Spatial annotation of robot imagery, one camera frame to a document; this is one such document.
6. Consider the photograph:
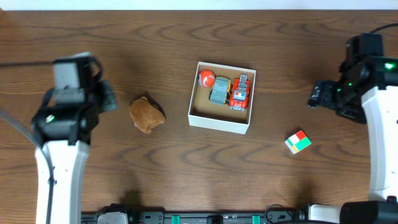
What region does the colourful puzzle cube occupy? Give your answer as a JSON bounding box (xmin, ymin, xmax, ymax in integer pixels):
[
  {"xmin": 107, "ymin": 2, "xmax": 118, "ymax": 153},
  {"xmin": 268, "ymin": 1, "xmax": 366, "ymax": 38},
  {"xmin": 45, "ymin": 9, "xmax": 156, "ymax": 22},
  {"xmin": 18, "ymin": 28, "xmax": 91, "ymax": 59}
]
[{"xmin": 285, "ymin": 130, "xmax": 312, "ymax": 154}]

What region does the grey yellow toy car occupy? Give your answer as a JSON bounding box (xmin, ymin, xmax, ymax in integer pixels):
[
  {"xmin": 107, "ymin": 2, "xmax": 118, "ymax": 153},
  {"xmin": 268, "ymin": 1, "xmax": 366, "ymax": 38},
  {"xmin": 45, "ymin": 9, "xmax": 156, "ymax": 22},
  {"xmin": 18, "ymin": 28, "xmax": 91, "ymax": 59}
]
[{"xmin": 209, "ymin": 77, "xmax": 231, "ymax": 105}]

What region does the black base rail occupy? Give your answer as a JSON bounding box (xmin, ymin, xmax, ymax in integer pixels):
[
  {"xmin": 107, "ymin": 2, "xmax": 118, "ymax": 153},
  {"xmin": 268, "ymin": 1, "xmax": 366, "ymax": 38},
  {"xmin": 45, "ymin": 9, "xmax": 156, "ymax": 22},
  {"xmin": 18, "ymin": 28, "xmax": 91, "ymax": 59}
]
[{"xmin": 81, "ymin": 203, "xmax": 343, "ymax": 224}]

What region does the orange ball with eye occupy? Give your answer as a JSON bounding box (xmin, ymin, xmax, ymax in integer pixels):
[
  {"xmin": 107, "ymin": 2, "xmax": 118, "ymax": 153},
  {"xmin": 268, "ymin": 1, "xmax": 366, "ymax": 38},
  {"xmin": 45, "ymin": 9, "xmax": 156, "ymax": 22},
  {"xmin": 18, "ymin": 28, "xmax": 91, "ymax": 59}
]
[{"xmin": 198, "ymin": 69, "xmax": 216, "ymax": 88}]

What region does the brown plush toy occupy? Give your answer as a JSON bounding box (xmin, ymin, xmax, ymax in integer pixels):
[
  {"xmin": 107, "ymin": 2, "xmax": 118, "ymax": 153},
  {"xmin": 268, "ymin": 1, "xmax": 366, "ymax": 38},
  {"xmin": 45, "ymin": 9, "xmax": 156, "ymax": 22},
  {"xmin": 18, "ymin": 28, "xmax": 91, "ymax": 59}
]
[{"xmin": 129, "ymin": 96, "xmax": 165, "ymax": 134}]

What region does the white cardboard box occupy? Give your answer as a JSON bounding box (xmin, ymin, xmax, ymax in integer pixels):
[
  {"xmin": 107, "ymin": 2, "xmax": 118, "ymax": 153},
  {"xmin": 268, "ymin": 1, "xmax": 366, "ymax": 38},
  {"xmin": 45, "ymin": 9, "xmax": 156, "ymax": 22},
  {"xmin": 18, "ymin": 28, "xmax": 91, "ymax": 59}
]
[{"xmin": 188, "ymin": 62, "xmax": 256, "ymax": 134}]

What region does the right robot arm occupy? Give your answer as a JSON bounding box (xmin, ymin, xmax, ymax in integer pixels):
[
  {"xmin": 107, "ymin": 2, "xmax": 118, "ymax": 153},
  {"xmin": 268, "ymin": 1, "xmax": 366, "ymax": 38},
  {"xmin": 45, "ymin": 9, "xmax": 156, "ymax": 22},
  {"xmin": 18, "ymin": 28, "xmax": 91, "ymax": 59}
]
[{"xmin": 305, "ymin": 31, "xmax": 397, "ymax": 223}]

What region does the red toy fire truck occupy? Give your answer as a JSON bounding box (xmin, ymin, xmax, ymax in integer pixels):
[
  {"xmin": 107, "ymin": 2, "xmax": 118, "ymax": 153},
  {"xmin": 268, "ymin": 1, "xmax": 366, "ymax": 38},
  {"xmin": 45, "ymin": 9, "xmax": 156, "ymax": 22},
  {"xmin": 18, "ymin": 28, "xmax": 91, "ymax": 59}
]
[{"xmin": 229, "ymin": 73, "xmax": 250, "ymax": 111}]

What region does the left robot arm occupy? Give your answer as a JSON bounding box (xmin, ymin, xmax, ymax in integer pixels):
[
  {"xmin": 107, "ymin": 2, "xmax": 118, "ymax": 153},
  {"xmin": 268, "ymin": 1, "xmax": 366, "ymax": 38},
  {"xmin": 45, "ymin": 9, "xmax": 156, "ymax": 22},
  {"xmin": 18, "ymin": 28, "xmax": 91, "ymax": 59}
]
[{"xmin": 31, "ymin": 52, "xmax": 117, "ymax": 223}]

